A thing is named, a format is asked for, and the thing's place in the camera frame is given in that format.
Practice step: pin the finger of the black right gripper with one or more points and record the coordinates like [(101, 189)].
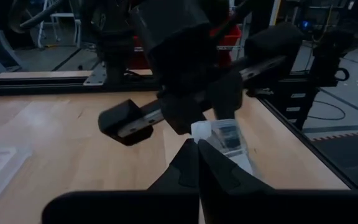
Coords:
[(182, 112), (227, 93)]

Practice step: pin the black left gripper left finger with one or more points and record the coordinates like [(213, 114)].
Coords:
[(185, 168)]

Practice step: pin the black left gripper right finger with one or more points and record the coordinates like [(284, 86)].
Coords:
[(219, 171)]

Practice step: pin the clear plastic bag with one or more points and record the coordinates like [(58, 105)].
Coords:
[(228, 137)]

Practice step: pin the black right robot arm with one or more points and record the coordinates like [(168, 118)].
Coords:
[(172, 25)]

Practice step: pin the red plastic crate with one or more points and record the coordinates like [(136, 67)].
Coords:
[(228, 37)]

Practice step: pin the black equipment stand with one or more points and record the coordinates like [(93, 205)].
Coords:
[(331, 56)]

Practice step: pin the white metal stool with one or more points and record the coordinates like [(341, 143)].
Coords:
[(64, 18)]

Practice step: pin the black aluminium table frame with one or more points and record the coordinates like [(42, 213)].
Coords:
[(42, 87)]

